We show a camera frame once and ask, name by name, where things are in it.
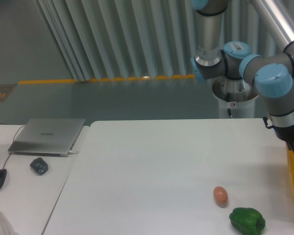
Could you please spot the black plastic part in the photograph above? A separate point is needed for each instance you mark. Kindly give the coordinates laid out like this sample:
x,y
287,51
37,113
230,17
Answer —
x,y
39,166

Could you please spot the green bell pepper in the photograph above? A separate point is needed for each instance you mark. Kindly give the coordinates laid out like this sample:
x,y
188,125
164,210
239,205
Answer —
x,y
247,221

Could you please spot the brown egg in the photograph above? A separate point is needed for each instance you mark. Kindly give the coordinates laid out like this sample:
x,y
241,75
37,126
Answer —
x,y
220,195

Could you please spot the grey folding partition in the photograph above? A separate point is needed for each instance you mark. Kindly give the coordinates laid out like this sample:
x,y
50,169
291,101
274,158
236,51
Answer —
x,y
123,39

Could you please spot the silver laptop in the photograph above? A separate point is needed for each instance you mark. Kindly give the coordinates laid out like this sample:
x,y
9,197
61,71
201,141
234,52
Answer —
x,y
53,137

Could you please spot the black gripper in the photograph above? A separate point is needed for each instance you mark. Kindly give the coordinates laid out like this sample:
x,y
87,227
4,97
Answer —
x,y
284,129

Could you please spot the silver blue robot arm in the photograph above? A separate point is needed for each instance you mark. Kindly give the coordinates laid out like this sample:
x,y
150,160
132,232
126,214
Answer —
x,y
271,78

